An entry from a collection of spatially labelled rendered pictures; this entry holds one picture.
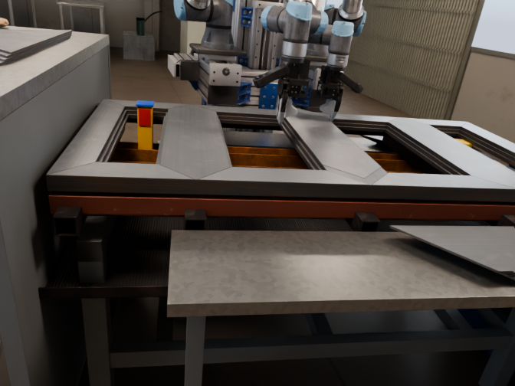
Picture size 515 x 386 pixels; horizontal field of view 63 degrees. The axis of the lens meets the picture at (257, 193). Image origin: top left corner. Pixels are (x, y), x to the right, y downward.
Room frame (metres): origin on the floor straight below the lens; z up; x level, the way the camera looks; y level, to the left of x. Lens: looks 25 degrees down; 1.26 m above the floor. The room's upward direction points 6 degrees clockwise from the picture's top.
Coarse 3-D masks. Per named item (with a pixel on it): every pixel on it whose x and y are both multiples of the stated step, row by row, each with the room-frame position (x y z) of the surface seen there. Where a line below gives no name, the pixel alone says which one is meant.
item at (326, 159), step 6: (318, 156) 1.18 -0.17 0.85; (324, 156) 1.18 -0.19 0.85; (330, 156) 1.19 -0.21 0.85; (336, 156) 1.19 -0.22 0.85; (342, 156) 1.20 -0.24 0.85; (348, 156) 1.21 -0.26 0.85; (354, 156) 1.21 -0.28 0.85; (360, 156) 1.22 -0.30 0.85; (366, 156) 1.23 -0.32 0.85; (324, 162) 1.13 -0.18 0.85; (330, 162) 1.13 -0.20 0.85; (336, 162) 1.14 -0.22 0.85; (342, 162) 1.14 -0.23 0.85; (348, 162) 1.15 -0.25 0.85; (354, 162) 1.16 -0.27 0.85; (360, 162) 1.16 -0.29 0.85; (366, 162) 1.17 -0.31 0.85; (372, 162) 1.17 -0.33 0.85
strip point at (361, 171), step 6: (336, 168) 1.09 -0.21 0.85; (342, 168) 1.09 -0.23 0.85; (348, 168) 1.10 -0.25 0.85; (354, 168) 1.10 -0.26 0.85; (360, 168) 1.11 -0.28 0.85; (366, 168) 1.12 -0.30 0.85; (372, 168) 1.12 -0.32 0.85; (378, 168) 1.13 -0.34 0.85; (354, 174) 1.06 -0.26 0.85; (360, 174) 1.07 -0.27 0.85; (366, 174) 1.07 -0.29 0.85
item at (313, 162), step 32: (288, 128) 1.50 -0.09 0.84; (352, 128) 1.66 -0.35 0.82; (384, 128) 1.70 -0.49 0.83; (448, 128) 1.76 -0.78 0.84; (512, 160) 1.44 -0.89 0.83; (128, 192) 0.88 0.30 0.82; (160, 192) 0.89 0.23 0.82; (192, 192) 0.91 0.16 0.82; (224, 192) 0.92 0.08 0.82; (256, 192) 0.94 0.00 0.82; (288, 192) 0.96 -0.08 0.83; (320, 192) 0.97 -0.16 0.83; (352, 192) 0.99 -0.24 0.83; (384, 192) 1.01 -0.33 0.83; (416, 192) 1.03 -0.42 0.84; (448, 192) 1.05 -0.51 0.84; (480, 192) 1.06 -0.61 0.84; (512, 192) 1.08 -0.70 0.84
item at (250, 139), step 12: (228, 132) 1.88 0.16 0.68; (240, 132) 1.90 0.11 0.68; (252, 132) 1.92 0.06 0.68; (264, 132) 1.94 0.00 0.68; (228, 144) 1.71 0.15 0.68; (240, 144) 1.73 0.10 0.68; (252, 144) 1.75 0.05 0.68; (264, 144) 1.77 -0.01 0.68; (276, 144) 1.79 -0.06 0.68; (288, 144) 1.81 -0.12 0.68; (360, 144) 1.93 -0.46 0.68; (372, 144) 1.95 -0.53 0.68
